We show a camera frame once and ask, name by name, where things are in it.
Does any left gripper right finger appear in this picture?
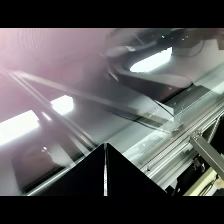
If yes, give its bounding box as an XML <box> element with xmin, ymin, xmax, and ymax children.
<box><xmin>105</xmin><ymin>142</ymin><xmax>169</xmax><ymax>197</ymax></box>

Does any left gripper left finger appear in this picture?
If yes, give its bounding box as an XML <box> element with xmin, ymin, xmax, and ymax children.
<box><xmin>39</xmin><ymin>142</ymin><xmax>106</xmax><ymax>197</ymax></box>

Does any silver frame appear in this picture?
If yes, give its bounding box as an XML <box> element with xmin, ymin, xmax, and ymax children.
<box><xmin>123</xmin><ymin>97</ymin><xmax>224</xmax><ymax>197</ymax></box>

